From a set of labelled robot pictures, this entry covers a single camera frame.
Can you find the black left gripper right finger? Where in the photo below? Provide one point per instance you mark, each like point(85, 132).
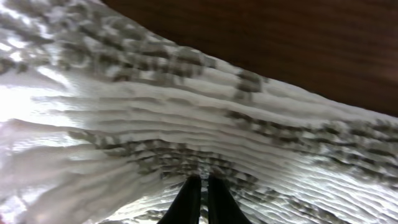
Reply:
point(222, 208)

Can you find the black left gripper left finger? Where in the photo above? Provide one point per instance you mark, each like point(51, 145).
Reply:
point(185, 209)

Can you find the white fern print dress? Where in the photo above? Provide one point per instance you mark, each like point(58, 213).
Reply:
point(102, 120)

